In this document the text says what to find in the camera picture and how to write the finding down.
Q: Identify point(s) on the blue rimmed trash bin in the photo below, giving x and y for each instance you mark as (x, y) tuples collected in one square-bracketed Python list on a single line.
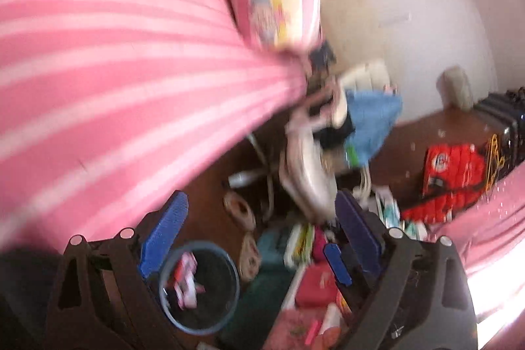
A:
[(205, 292)]

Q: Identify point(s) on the pink striped bed sheet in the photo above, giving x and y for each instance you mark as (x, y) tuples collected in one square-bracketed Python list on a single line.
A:
[(115, 87)]

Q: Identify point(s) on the pink blanket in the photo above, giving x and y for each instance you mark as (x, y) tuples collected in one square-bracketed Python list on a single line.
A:
[(492, 243)]

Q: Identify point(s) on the red white wrapper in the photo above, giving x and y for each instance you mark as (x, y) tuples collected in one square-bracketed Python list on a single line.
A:
[(184, 280)]

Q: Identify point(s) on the yellow hangers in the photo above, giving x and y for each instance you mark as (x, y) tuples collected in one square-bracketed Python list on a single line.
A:
[(494, 161)]

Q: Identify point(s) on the white plastic appliance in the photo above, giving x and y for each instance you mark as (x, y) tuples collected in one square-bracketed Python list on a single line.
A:
[(305, 173)]

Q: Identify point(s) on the teal box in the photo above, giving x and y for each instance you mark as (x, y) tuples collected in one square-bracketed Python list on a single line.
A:
[(262, 292)]

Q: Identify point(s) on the black suitcase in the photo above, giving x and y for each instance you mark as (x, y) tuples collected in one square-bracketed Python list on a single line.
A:
[(502, 128)]

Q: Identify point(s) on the red packaged bundle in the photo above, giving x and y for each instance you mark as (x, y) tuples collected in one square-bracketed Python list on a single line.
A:
[(447, 182)]

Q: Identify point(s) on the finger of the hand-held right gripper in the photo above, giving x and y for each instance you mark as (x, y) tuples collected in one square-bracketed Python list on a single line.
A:
[(337, 264)]

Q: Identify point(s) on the pink case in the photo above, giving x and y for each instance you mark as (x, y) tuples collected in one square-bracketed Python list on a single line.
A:
[(318, 286)]

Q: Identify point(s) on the beige bag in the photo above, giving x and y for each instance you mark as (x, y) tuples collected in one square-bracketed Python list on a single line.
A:
[(457, 87)]

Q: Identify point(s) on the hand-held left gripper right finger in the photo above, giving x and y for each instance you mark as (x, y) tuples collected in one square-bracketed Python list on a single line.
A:
[(361, 231)]

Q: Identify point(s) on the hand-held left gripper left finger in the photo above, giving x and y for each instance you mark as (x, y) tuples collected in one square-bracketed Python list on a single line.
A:
[(164, 231)]

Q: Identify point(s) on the blue cloth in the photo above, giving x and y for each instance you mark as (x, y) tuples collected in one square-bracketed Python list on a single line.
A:
[(373, 124)]

